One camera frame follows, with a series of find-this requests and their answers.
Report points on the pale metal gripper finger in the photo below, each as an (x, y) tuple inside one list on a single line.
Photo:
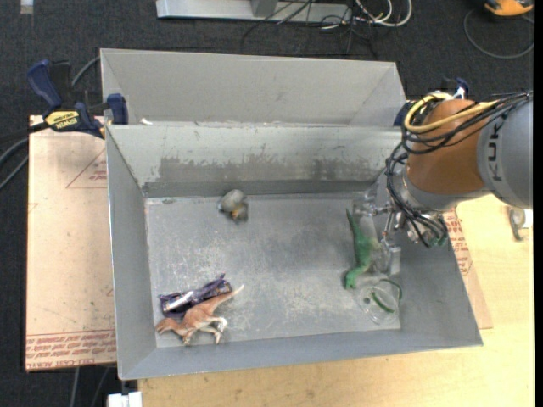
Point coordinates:
[(383, 259), (395, 262)]

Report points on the green toy dinosaur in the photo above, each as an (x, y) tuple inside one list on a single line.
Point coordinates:
[(363, 244)]

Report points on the clear glass, green stripes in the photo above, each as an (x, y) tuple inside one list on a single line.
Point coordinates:
[(379, 301)]

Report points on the grey metal bin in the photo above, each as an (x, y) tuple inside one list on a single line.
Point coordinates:
[(271, 244)]

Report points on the grey toy bird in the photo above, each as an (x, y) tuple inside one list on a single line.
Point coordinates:
[(233, 205)]

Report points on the purple foil packet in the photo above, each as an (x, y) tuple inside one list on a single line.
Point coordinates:
[(208, 291)]

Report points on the brown toy dinosaur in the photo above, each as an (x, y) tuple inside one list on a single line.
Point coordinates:
[(199, 314)]

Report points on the brown cardboard board, red print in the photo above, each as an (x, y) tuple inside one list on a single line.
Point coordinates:
[(68, 235)]

